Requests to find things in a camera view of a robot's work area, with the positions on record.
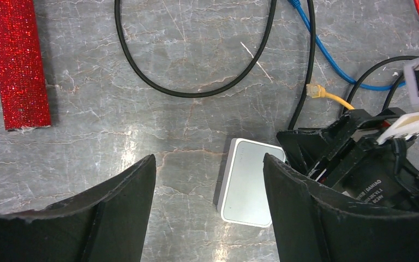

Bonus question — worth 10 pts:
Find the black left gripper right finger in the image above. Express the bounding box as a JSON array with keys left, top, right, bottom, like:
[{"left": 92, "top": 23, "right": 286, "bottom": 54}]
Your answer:
[{"left": 263, "top": 154, "right": 419, "bottom": 261}]

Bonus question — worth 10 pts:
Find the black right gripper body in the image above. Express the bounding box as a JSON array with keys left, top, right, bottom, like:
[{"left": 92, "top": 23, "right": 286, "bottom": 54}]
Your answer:
[{"left": 277, "top": 108, "right": 419, "bottom": 212}]

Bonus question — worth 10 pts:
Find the blue ethernet cable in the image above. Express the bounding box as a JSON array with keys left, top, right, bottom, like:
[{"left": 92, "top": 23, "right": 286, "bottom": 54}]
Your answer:
[{"left": 287, "top": 0, "right": 407, "bottom": 92}]

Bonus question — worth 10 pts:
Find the clear plastic box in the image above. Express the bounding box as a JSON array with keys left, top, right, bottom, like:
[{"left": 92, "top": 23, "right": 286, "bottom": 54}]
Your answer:
[{"left": 217, "top": 138, "right": 286, "bottom": 228}]

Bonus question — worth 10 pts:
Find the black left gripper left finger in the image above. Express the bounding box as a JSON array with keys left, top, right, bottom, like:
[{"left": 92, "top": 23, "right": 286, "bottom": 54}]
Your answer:
[{"left": 0, "top": 155, "right": 156, "bottom": 261}]

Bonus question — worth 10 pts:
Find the yellow ethernet cable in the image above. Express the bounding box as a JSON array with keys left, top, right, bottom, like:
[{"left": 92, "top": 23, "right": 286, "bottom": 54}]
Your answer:
[{"left": 306, "top": 83, "right": 356, "bottom": 111}]

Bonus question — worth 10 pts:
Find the red glitter tube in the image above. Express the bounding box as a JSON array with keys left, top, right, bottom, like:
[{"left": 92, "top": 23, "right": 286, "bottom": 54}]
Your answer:
[{"left": 0, "top": 1, "right": 51, "bottom": 130}]

